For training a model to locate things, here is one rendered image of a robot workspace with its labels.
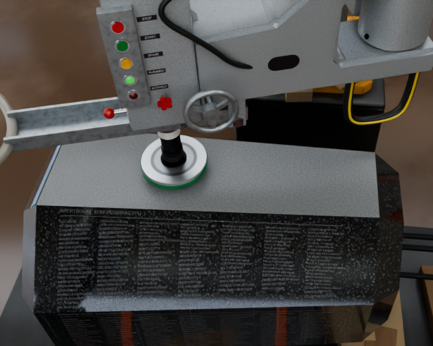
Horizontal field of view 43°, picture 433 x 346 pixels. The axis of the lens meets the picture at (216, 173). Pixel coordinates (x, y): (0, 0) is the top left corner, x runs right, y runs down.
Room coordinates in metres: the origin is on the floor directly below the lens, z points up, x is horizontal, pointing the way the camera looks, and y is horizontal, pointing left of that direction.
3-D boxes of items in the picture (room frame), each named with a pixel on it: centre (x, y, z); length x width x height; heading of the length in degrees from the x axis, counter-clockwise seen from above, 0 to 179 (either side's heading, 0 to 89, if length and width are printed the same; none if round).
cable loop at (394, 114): (1.28, -0.53, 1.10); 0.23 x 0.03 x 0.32; 95
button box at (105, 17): (1.10, 0.19, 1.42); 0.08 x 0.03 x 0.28; 95
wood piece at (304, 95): (1.69, -0.35, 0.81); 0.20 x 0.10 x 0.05; 175
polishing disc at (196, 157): (1.22, 0.13, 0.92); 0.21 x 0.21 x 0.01
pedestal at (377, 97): (1.92, -0.45, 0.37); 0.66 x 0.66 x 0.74; 77
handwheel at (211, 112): (1.11, 0.00, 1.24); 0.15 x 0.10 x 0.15; 95
